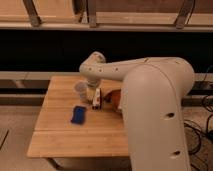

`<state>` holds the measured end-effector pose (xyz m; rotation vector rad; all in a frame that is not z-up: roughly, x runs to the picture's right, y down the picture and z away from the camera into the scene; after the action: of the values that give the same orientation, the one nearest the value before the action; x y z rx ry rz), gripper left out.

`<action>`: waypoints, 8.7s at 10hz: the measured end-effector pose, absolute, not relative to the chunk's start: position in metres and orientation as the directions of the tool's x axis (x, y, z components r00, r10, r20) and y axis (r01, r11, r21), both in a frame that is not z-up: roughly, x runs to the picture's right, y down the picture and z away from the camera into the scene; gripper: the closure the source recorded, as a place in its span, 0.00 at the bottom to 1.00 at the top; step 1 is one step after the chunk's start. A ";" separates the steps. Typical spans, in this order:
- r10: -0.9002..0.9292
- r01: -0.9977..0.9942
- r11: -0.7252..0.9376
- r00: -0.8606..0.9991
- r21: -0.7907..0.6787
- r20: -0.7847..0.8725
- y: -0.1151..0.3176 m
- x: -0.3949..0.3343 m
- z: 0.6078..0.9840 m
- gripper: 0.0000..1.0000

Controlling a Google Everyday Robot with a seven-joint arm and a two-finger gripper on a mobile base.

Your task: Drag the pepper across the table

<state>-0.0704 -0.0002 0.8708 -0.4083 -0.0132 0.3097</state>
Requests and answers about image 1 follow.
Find red orange pepper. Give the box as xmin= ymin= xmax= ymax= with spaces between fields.
xmin=104 ymin=89 xmax=121 ymax=113

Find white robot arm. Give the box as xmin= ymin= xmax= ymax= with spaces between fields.
xmin=79 ymin=52 xmax=195 ymax=171

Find clear plastic cup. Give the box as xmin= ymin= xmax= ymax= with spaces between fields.
xmin=74 ymin=82 xmax=87 ymax=102

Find small white brown box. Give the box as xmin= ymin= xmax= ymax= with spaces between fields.
xmin=92 ymin=88 xmax=101 ymax=109

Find blue sponge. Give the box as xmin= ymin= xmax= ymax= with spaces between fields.
xmin=71 ymin=106 xmax=86 ymax=124

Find wooden table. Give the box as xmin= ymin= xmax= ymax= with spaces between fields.
xmin=27 ymin=76 xmax=129 ymax=158

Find metal shelf bracket middle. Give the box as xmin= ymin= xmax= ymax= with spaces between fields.
xmin=86 ymin=0 xmax=97 ymax=28

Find metal shelf bracket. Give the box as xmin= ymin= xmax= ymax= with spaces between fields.
xmin=23 ymin=0 xmax=41 ymax=27
xmin=86 ymin=0 xmax=97 ymax=28
xmin=174 ymin=0 xmax=194 ymax=29

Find metal shelf bracket left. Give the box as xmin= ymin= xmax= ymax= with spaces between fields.
xmin=23 ymin=0 xmax=41 ymax=27

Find black floor cables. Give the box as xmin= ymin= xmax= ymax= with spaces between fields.
xmin=183 ymin=96 xmax=213 ymax=171

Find metal shelf bracket right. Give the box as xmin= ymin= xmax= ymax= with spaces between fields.
xmin=174 ymin=0 xmax=194 ymax=29

